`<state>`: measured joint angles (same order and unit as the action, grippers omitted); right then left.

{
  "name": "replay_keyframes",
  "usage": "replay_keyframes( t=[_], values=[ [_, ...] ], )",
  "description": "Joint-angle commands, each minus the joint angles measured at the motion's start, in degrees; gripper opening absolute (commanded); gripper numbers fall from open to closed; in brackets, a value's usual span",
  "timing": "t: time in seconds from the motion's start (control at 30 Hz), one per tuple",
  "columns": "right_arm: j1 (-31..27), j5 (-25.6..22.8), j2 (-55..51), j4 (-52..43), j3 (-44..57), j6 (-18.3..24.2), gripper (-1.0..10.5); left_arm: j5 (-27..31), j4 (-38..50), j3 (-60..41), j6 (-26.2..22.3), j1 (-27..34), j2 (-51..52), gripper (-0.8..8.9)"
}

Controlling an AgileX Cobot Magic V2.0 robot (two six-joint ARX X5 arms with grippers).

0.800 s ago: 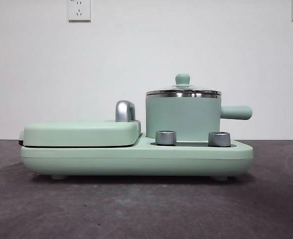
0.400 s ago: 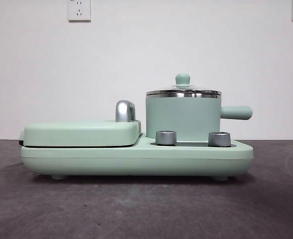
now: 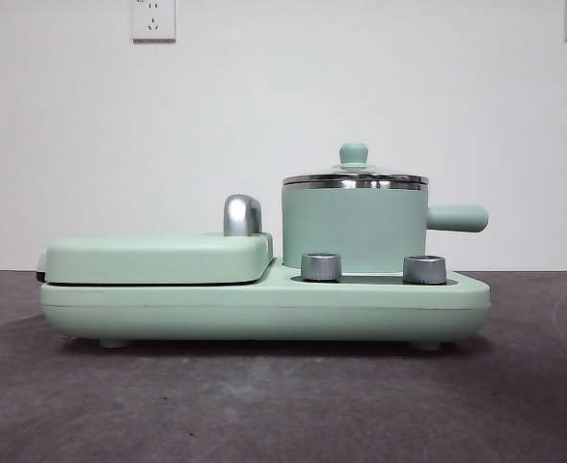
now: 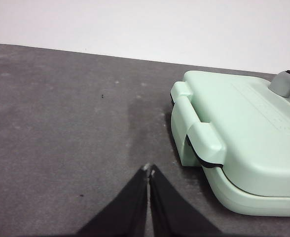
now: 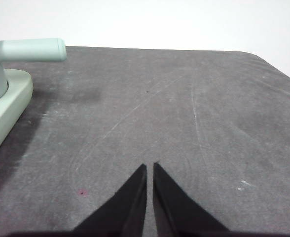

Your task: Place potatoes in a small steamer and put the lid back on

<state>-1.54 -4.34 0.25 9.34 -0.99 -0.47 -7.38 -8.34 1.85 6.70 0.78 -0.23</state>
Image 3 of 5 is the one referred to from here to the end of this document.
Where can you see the glass lid with green knob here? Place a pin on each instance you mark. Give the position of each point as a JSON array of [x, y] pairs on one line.
[[355, 155]]

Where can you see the mint green steamer pot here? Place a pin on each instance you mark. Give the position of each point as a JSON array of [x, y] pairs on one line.
[[351, 222]]

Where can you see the mint green hinged griddle lid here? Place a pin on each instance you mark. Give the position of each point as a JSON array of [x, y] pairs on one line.
[[143, 258]]

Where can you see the silver control knob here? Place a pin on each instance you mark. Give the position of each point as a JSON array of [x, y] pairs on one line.
[[320, 266], [424, 269]]

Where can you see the mint green breakfast machine base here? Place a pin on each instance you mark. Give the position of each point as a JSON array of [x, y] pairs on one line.
[[360, 313]]

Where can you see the white wall socket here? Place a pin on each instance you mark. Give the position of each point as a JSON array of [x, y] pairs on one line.
[[154, 21]]

